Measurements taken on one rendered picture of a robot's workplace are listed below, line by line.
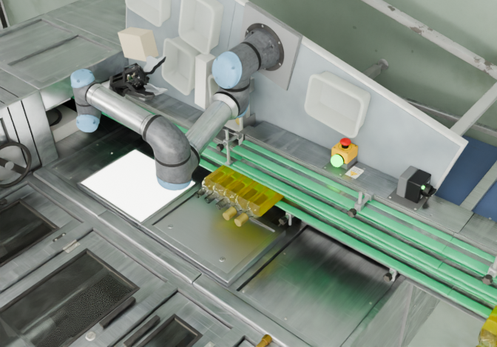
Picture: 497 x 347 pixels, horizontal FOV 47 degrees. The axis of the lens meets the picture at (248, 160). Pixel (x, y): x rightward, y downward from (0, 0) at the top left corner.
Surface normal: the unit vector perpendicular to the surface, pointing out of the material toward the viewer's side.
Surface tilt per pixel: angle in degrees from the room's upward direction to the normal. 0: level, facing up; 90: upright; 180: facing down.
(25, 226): 90
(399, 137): 0
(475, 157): 90
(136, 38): 0
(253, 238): 90
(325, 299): 90
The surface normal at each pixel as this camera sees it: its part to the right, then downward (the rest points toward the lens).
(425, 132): -0.65, 0.48
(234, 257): -0.04, -0.79
